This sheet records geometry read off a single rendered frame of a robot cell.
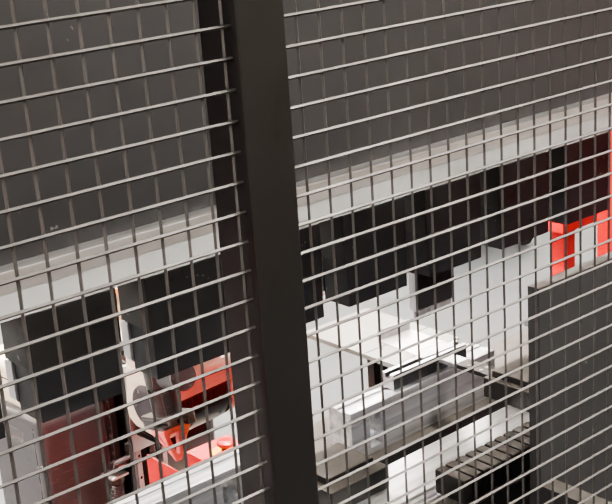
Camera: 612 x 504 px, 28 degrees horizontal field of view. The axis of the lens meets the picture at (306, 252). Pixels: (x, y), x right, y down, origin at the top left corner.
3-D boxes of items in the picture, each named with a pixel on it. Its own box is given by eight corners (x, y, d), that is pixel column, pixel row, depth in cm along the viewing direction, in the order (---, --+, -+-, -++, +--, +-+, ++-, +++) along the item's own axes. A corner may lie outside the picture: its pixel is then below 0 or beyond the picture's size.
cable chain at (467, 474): (586, 411, 209) (586, 389, 208) (616, 421, 205) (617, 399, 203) (434, 492, 186) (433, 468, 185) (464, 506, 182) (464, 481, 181)
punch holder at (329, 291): (375, 275, 229) (371, 188, 224) (408, 284, 223) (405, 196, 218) (315, 297, 220) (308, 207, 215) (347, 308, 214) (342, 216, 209)
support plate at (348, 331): (367, 311, 263) (366, 307, 263) (459, 341, 244) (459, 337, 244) (303, 336, 252) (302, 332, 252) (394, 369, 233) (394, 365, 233)
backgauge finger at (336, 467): (281, 437, 211) (279, 410, 209) (390, 487, 192) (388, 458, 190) (226, 462, 203) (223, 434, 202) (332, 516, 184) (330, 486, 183)
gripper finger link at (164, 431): (171, 467, 244) (160, 422, 243) (152, 464, 249) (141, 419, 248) (199, 455, 248) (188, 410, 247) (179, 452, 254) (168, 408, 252)
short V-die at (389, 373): (455, 354, 244) (454, 339, 243) (466, 357, 242) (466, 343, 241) (382, 386, 231) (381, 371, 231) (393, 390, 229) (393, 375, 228)
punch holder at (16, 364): (98, 376, 192) (85, 275, 187) (128, 391, 186) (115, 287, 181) (11, 407, 183) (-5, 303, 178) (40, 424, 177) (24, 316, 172)
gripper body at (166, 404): (170, 428, 241) (161, 392, 240) (142, 425, 249) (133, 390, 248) (197, 417, 245) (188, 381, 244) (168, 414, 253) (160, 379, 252)
